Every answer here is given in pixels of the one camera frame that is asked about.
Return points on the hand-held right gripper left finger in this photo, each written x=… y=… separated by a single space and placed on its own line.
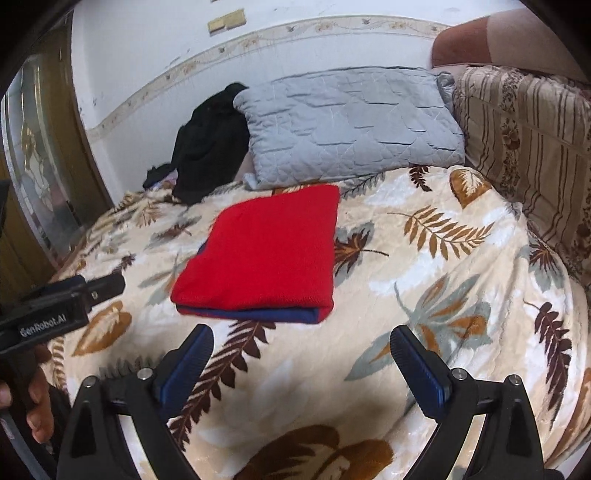
x=184 y=364

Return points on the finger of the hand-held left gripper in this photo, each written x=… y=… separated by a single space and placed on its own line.
x=106 y=288

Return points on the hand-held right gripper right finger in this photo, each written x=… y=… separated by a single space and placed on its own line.
x=420 y=367

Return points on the red and blue sweater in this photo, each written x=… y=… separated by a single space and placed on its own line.
x=268 y=249

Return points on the person's left hand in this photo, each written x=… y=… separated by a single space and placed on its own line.
x=40 y=397

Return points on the leaf print fleece blanket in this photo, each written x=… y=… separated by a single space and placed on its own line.
x=415 y=286

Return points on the wooden door with glass panels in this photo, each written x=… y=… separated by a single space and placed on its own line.
x=41 y=161

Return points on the black cloth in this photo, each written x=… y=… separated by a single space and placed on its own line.
x=207 y=138

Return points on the striped floral pillow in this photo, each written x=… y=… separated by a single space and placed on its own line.
x=526 y=147

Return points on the grey quilted pillow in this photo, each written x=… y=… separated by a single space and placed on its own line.
x=351 y=124

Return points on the brown and beige cushion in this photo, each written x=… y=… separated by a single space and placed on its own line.
x=485 y=41

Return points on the small beige wall plate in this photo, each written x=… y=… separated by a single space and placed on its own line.
x=216 y=25

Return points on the large beige wall plate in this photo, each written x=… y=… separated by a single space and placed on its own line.
x=234 y=18

